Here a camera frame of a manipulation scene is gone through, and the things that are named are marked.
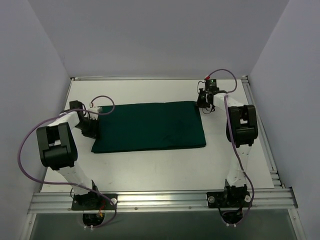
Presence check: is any green surgical cloth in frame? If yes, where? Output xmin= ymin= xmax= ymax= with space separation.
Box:
xmin=91 ymin=101 xmax=207 ymax=154

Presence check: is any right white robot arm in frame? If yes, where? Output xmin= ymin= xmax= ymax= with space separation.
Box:
xmin=196 ymin=77 xmax=259 ymax=188

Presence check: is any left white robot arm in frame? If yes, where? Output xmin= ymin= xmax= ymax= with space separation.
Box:
xmin=36 ymin=100 xmax=101 ymax=210

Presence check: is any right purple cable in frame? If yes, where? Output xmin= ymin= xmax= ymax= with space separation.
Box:
xmin=204 ymin=68 xmax=256 ymax=225

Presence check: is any purple cable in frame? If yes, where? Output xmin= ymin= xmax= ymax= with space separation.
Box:
xmin=17 ymin=95 xmax=118 ymax=230
xmin=204 ymin=68 xmax=256 ymax=225

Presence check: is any back aluminium rail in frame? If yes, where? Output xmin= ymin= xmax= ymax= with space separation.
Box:
xmin=70 ymin=75 xmax=250 ymax=82

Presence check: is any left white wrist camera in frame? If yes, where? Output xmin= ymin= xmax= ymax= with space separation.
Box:
xmin=89 ymin=106 xmax=103 ymax=115

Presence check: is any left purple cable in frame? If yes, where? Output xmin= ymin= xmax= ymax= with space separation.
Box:
xmin=17 ymin=95 xmax=118 ymax=230

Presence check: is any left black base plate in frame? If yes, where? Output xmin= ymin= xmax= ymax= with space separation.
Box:
xmin=71 ymin=192 xmax=118 ymax=211

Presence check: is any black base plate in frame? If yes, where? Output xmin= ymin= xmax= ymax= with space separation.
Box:
xmin=71 ymin=192 xmax=118 ymax=211
xmin=206 ymin=191 xmax=252 ymax=209

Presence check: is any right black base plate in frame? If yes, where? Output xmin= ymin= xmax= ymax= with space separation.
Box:
xmin=206 ymin=191 xmax=252 ymax=209

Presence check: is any aluminium frame rail right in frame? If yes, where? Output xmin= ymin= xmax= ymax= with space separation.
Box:
xmin=241 ymin=75 xmax=285 ymax=189

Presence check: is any front aluminium rail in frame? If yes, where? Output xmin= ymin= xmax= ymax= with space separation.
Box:
xmin=28 ymin=188 xmax=298 ymax=214

